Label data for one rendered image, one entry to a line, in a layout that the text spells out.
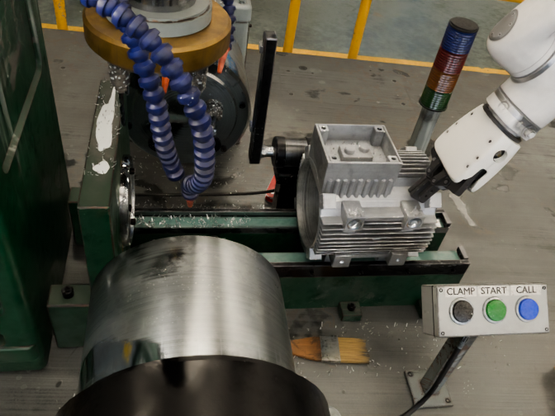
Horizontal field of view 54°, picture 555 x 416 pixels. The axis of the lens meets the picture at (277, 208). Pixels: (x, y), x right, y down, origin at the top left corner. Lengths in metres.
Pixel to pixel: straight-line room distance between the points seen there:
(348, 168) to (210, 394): 0.57
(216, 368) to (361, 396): 0.68
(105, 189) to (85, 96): 0.83
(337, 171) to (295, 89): 0.83
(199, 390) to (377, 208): 0.62
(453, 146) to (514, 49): 0.17
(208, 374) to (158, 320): 0.27
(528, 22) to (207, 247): 0.48
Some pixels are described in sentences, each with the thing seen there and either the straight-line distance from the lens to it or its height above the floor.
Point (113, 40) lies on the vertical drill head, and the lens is 0.67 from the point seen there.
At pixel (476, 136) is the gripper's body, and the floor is 1.22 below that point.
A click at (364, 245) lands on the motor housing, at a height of 1.01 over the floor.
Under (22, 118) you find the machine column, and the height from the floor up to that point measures 1.17.
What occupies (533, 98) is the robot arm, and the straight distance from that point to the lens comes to 0.81.
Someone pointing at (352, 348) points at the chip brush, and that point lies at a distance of 1.02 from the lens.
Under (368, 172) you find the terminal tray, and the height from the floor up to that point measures 1.13.
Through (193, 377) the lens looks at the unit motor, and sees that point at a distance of 0.31.
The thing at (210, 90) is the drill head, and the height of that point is 1.10.
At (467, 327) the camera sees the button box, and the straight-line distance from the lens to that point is 0.80.
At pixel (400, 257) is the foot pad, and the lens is 0.95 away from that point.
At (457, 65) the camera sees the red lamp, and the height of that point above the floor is 1.14.
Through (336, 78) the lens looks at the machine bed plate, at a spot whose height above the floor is 0.80.
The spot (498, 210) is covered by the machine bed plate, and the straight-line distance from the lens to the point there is 1.43.
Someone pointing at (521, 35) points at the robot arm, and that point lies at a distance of 0.77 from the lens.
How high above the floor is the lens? 1.64
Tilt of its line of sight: 43 degrees down
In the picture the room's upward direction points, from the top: 11 degrees clockwise
